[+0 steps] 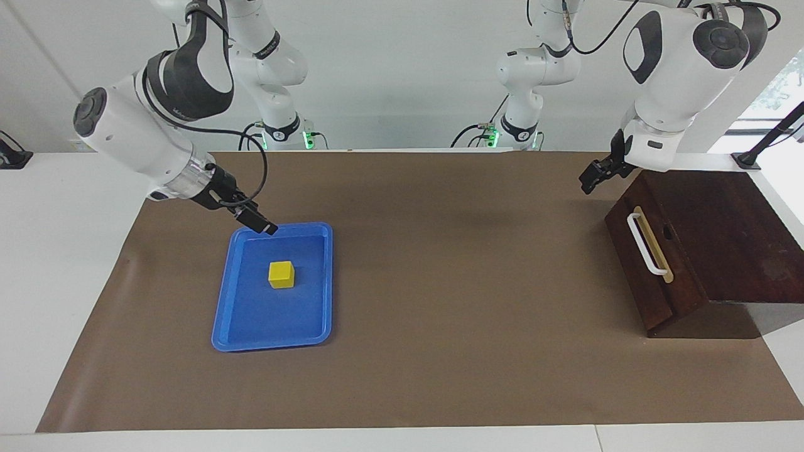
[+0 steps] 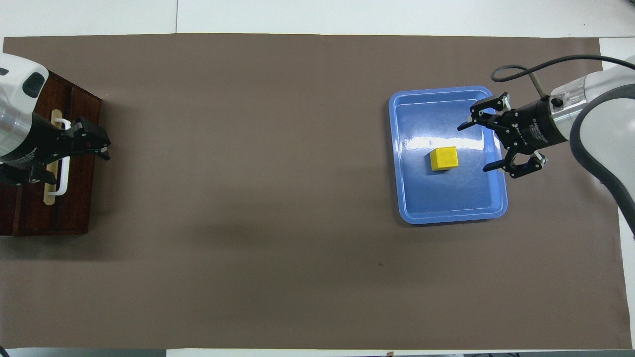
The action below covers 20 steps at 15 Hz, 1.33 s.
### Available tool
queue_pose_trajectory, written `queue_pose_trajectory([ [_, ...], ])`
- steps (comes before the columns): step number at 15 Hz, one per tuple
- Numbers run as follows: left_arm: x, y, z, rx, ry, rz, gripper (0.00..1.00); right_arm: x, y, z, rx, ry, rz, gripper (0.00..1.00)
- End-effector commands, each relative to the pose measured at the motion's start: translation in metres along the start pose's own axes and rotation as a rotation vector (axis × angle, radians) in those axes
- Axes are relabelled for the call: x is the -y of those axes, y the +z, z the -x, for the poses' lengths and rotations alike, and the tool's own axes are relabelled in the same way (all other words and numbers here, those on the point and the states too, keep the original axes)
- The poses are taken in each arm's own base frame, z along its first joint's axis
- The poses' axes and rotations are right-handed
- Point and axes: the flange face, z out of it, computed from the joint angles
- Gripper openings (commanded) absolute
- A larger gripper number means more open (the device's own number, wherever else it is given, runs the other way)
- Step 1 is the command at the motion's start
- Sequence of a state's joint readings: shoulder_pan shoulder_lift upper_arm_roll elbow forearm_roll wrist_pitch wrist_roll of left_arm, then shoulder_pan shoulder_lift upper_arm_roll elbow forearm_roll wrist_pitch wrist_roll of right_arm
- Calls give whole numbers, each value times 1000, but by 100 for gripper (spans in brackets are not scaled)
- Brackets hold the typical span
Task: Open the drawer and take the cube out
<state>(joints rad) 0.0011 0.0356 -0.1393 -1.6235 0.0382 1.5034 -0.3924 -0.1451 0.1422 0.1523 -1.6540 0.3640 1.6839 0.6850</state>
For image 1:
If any wooden drawer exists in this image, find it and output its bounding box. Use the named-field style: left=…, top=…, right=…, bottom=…
left=605, top=175, right=708, bottom=333

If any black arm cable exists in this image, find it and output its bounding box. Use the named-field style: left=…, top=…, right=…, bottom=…
left=141, top=0, right=269, bottom=205
left=561, top=0, right=643, bottom=56

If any blue plastic tray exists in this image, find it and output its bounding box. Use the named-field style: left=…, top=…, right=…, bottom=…
left=211, top=222, right=334, bottom=353

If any yellow cube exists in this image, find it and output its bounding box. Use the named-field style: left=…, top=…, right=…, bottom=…
left=268, top=260, right=296, bottom=290

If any black clamp stand with pole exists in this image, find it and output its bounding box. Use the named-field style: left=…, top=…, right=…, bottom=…
left=732, top=100, right=804, bottom=171

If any black right base cable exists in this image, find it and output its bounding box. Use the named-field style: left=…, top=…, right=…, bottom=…
left=237, top=122, right=267, bottom=152

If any black left base cable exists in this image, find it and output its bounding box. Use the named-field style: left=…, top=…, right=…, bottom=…
left=450, top=94, right=511, bottom=149

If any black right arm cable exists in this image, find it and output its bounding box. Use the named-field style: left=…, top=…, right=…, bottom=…
left=141, top=0, right=269, bottom=205

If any black base cable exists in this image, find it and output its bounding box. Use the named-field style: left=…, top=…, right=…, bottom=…
left=450, top=94, right=511, bottom=149
left=237, top=122, right=267, bottom=152

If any dark brown wooden cabinet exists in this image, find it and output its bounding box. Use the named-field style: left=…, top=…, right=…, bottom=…
left=605, top=168, right=804, bottom=340

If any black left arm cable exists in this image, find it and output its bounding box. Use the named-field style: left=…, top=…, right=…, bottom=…
left=561, top=0, right=643, bottom=56

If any brown paper table mat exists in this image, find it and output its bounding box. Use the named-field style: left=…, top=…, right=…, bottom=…
left=36, top=151, right=804, bottom=434

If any white drawer handle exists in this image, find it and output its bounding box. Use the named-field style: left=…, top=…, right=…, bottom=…
left=627, top=212, right=668, bottom=276

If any black table clamp mount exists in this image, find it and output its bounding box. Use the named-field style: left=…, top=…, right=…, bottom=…
left=0, top=131, right=33, bottom=170

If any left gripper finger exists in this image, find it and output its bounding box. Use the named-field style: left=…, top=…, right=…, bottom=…
left=579, top=161, right=604, bottom=196

